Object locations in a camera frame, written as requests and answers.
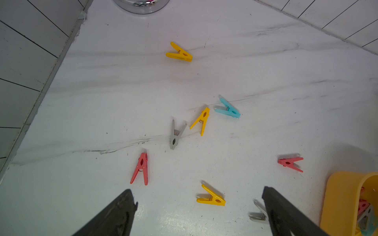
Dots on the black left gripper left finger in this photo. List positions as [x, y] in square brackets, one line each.
[116, 219]

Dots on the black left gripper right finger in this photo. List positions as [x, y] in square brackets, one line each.
[285, 219]

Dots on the grey clothespin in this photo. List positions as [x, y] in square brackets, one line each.
[261, 216]
[366, 218]
[176, 135]

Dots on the red clothespin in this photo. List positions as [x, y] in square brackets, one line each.
[142, 166]
[290, 163]
[362, 206]

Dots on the yellow storage box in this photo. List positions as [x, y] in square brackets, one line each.
[340, 205]

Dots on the yellow clothespin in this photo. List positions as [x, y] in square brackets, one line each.
[181, 53]
[213, 199]
[202, 119]

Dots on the teal clothespin near left gripper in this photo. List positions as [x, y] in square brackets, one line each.
[228, 109]

